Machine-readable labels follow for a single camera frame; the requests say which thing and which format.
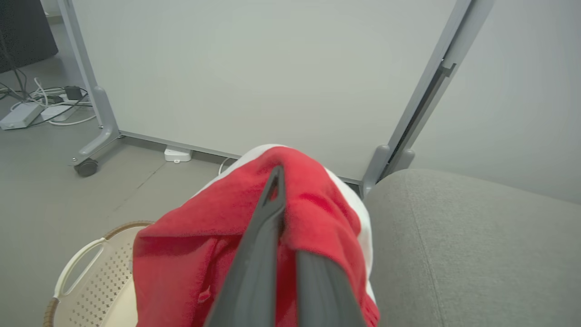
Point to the white power strip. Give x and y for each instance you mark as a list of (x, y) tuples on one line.
[(58, 111)]

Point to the cream perforated laundry basket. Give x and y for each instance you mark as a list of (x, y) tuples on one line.
[(95, 281)]

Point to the grey fabric sofa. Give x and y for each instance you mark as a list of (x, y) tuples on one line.
[(476, 254)]

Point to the small white floor device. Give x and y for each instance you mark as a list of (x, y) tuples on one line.
[(177, 154)]

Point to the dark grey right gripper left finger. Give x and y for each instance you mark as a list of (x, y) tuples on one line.
[(254, 259)]

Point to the dark fabric furniture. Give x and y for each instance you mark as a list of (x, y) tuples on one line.
[(22, 32)]

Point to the white partition panel grey frame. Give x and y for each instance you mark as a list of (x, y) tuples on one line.
[(254, 77)]

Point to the grey flat box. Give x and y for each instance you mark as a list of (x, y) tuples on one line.
[(20, 115)]

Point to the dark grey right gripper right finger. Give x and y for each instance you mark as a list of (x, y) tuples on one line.
[(324, 295)]

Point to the black power adapter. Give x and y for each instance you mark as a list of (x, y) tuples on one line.
[(72, 92)]

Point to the red and white garment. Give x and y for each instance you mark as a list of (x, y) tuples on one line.
[(190, 259)]

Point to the black caster wheel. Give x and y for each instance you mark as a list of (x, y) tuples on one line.
[(86, 167)]

